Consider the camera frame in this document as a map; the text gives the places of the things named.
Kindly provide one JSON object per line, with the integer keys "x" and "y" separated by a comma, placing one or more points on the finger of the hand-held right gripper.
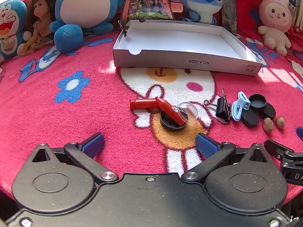
{"x": 300, "y": 132}
{"x": 277, "y": 147}

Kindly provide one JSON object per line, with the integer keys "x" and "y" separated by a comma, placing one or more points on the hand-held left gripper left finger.
{"x": 94, "y": 143}

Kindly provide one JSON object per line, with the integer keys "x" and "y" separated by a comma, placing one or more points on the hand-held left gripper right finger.
{"x": 206, "y": 146}

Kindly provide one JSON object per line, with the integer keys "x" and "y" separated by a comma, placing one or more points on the brown nut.
{"x": 280, "y": 122}
{"x": 268, "y": 124}

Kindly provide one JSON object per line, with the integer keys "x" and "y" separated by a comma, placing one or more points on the black round disc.
{"x": 268, "y": 112}
{"x": 249, "y": 118}

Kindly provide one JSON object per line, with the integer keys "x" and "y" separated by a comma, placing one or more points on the clear plastic dome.
{"x": 188, "y": 111}

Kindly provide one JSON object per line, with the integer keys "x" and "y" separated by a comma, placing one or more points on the large black binder clip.
{"x": 222, "y": 110}

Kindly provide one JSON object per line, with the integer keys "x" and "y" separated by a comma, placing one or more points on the black round lid with magnets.
{"x": 168, "y": 125}

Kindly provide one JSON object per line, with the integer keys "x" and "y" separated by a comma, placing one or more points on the light blue hair clip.
{"x": 243, "y": 98}
{"x": 236, "y": 111}

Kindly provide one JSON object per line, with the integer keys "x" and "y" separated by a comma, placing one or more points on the black round cap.
{"x": 258, "y": 104}

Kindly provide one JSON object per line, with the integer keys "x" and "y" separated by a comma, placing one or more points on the red bullet-shaped plastic piece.
{"x": 142, "y": 104}
{"x": 170, "y": 111}

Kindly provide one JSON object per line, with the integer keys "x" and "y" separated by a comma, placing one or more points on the white cardboard box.
{"x": 177, "y": 40}

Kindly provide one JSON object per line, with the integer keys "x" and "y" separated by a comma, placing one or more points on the pink cartoon printed blanket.
{"x": 71, "y": 123}

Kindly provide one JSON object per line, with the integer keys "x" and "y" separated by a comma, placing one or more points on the red cloth bundle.
{"x": 296, "y": 40}

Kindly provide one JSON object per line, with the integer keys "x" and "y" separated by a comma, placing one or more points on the small black binder clip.
{"x": 125, "y": 30}

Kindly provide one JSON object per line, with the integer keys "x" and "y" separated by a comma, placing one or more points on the pink rabbit plush toy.
{"x": 274, "y": 16}

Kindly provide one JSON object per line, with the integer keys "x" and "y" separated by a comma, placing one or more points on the dark phone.
{"x": 229, "y": 14}

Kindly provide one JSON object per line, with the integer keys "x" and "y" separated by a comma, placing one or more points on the round blue mouse plush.
{"x": 87, "y": 4}

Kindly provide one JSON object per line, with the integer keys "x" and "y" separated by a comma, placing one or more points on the small pink box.
{"x": 176, "y": 7}

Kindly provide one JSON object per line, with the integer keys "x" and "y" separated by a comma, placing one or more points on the blue cat plush toy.
{"x": 9, "y": 28}

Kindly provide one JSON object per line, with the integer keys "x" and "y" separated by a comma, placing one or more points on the triangular pink toy box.
{"x": 146, "y": 7}

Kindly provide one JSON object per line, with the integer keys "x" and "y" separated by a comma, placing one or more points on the brown-haired doll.
{"x": 40, "y": 7}

